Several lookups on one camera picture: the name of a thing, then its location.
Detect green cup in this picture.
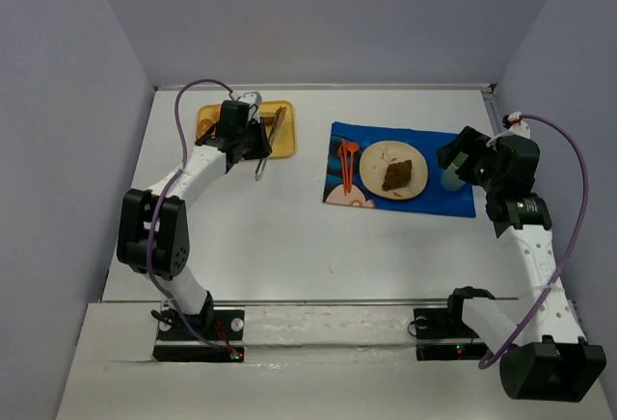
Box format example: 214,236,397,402
441,152,468,193

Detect metal tongs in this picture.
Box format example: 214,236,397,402
253,105,289,183

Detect seeded bread slice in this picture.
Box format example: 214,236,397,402
269,107,287,146

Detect dark brown bread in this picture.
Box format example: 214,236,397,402
382,160,413,192

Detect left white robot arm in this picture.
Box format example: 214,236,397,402
117,92,272,342

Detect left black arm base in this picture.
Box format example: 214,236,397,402
150,305,245,363

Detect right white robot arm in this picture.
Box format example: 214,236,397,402
437,122,606,403

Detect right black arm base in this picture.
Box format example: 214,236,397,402
407,307,488,362

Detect round bun left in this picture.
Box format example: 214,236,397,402
196,118,216,141

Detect round bun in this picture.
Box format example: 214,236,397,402
207,104,221,121
196,118,216,141

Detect round bun top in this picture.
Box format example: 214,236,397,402
207,104,221,121

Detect yellow tray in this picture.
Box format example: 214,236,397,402
197,100,296,159

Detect beige decorated plate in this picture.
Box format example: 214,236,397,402
359,141,429,201

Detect orange spoon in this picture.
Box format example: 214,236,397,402
346,142,360,186

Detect blue placemat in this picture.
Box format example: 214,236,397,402
323,121,475,218

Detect orange knife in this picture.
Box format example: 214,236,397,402
346,145,353,195

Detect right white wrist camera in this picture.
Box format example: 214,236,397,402
487,112,531,148

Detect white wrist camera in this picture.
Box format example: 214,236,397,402
238,92,262,109
487,112,531,148

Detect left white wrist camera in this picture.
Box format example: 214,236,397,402
238,92,262,109

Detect metal rail back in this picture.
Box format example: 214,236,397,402
153,83,497,93

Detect metal rail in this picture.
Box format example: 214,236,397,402
153,83,497,93
100,296,522,307

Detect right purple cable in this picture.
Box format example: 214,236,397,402
477,113,590,371

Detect metal rail front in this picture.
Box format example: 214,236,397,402
100,296,522,307

